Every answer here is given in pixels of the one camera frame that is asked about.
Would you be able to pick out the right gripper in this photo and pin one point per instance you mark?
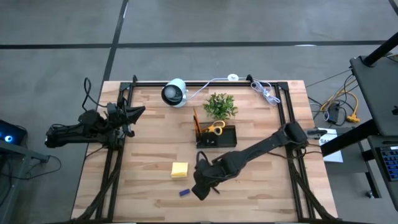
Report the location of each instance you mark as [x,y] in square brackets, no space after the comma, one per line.
[206,174]

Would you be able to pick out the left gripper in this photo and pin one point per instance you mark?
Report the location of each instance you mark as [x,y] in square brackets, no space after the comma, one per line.
[122,116]

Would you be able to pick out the blue eraser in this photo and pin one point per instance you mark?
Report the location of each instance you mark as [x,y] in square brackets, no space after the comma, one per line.
[184,192]

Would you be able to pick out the yellow sticky note pad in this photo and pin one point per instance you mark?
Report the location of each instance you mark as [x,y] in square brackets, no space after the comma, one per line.
[179,169]

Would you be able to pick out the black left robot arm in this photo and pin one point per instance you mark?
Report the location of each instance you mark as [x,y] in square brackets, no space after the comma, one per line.
[71,133]

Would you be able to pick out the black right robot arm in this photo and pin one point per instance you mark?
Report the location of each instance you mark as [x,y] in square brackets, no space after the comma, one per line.
[258,149]

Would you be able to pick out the black mesh desk organizer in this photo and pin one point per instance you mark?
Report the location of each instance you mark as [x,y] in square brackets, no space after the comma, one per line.
[225,140]

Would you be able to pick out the small green potted plant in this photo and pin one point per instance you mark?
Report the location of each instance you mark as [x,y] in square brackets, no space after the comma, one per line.
[220,105]

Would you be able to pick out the black computer with blue light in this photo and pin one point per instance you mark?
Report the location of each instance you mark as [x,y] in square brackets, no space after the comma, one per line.
[12,133]

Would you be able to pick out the grey side desk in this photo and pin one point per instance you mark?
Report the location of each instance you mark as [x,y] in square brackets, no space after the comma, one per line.
[15,149]

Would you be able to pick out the white paper sheet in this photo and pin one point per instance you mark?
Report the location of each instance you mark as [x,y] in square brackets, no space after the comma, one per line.
[334,157]

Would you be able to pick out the black power adapter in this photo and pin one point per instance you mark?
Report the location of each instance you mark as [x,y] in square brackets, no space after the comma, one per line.
[335,113]

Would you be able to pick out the black diagonal support bar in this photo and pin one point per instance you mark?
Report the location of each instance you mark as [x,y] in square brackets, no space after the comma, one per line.
[348,138]

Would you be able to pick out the grey caster wheel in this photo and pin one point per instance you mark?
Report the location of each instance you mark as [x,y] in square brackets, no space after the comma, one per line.
[369,194]

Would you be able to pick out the backlit black keyboard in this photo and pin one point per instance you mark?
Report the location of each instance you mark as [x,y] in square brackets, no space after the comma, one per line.
[390,161]

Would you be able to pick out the black equipment cart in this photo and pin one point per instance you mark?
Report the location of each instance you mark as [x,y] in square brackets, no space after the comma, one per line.
[379,93]

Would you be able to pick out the black pole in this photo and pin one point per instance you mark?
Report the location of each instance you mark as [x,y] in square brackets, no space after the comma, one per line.
[381,49]

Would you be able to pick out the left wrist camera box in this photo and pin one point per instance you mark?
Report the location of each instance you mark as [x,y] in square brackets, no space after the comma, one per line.
[112,109]

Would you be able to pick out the black aluminium table frame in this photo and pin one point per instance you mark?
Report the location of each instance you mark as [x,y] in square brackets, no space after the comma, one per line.
[149,84]

